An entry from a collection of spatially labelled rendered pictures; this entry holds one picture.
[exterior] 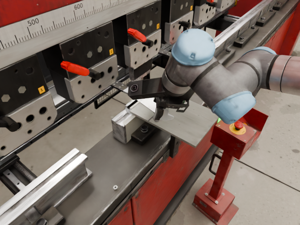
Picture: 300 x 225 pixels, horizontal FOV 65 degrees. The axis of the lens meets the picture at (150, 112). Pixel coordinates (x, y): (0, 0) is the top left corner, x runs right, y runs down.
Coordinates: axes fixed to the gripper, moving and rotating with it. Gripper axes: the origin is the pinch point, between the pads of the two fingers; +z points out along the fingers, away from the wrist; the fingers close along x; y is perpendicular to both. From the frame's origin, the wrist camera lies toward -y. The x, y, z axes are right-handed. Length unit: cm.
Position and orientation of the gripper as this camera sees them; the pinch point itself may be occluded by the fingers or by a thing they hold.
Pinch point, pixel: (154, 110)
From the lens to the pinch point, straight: 76.0
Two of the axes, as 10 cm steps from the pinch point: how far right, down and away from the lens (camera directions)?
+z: -1.5, 3.5, 9.2
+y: 9.9, 0.8, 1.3
